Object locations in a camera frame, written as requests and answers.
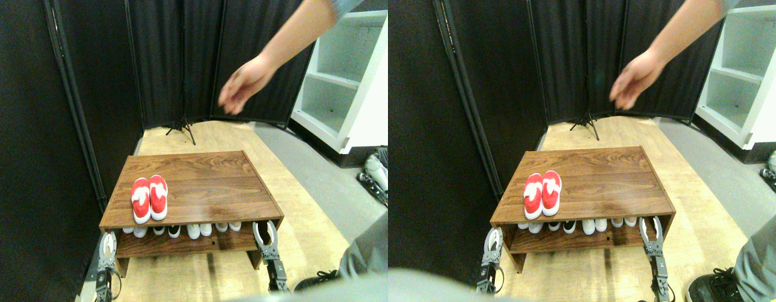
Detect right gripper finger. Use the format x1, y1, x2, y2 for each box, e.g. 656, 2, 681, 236
638, 216, 655, 257
651, 215, 666, 257
253, 221, 269, 260
266, 220, 280, 260

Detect red shoe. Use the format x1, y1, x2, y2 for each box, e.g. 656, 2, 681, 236
148, 174, 169, 221
523, 173, 545, 221
541, 170, 562, 217
131, 178, 152, 225

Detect person's hand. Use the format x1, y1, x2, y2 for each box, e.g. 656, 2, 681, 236
217, 53, 279, 116
609, 48, 670, 112

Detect brown shoe rack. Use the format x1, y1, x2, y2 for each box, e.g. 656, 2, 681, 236
490, 145, 677, 274
99, 150, 285, 278

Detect person's legs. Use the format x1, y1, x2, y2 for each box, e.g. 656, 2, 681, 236
685, 201, 776, 302
294, 211, 388, 294

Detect black curtain stand foot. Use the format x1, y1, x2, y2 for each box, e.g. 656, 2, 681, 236
165, 115, 197, 146
569, 112, 601, 141

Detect black curtain stand pole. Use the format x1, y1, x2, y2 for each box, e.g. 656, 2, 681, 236
431, 0, 505, 199
43, 0, 108, 213

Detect white shelf unit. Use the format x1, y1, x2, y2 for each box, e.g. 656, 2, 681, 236
291, 9, 388, 155
695, 5, 776, 150

